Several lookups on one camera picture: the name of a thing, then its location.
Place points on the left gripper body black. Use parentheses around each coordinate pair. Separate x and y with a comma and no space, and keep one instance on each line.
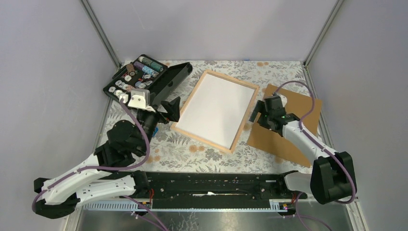
(153,119)

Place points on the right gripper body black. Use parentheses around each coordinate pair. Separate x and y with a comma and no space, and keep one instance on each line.
(264,120)

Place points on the brown frame backing board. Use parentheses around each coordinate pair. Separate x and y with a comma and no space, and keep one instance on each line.
(273,143)

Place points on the photo print white back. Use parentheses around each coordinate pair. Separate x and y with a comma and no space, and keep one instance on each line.
(216,108)

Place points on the wooden picture frame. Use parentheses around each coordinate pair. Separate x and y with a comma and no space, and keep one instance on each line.
(204,140)

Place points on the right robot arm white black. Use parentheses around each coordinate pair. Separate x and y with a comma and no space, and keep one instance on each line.
(332,178)

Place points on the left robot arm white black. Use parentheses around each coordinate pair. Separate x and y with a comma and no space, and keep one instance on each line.
(127,148)

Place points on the yellow blue toy car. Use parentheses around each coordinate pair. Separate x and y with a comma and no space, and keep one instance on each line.
(155,131)

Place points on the black sewing kit case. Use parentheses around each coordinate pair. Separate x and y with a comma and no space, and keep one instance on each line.
(162,85)

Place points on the light blue thread spool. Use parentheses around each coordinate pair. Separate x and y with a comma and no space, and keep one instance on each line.
(149,71)

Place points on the teal thread spool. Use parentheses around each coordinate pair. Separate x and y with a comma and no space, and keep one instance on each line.
(151,64)

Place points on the brown thread spool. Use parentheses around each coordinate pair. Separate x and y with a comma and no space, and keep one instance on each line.
(131,69)

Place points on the purple thread spool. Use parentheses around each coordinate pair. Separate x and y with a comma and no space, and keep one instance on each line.
(140,66)

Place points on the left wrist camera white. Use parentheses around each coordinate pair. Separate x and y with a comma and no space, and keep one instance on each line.
(138,99)

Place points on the grey slotted cable duct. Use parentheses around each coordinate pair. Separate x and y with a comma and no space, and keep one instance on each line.
(129,206)

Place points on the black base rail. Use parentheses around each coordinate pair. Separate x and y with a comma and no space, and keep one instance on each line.
(212,189)

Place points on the right aluminium corner post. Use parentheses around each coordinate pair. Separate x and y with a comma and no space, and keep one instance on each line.
(323,32)

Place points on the aluminium corner post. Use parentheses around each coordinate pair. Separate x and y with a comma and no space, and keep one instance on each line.
(323,32)
(100,32)

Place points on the left aluminium corner post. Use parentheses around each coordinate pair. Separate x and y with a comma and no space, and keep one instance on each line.
(100,32)

